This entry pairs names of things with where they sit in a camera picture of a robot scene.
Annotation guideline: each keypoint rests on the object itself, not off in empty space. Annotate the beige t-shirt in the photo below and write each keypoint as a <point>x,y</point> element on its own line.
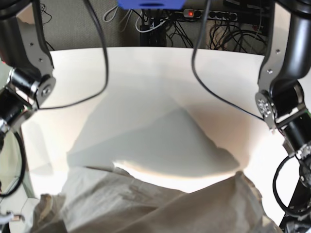
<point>112,201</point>

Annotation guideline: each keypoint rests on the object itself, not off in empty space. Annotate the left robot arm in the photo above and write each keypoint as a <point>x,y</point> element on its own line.
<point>280,101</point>

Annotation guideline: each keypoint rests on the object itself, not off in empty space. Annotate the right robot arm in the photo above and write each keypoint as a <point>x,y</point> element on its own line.
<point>30,80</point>

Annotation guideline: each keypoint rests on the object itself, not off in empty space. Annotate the blue overhead box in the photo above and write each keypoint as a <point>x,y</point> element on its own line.
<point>151,4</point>

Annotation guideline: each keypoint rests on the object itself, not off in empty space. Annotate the black power strip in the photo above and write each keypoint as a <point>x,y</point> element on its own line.
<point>214,15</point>

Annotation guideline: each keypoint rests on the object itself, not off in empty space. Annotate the white plastic bin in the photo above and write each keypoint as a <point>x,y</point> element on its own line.
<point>19,204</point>

